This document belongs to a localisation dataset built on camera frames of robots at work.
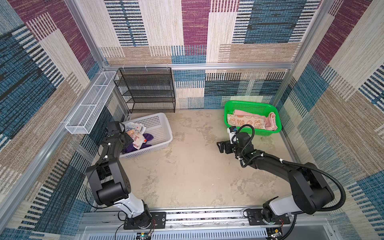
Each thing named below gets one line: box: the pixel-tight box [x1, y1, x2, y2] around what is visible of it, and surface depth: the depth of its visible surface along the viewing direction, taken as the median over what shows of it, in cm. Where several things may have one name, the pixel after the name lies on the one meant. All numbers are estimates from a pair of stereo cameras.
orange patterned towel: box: [227, 113, 265, 130], surface depth 110 cm
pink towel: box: [233, 109, 278, 131], surface depth 107 cm
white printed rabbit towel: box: [124, 122, 147, 150], surface depth 101 cm
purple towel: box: [123, 133, 154, 154], surface depth 99 cm
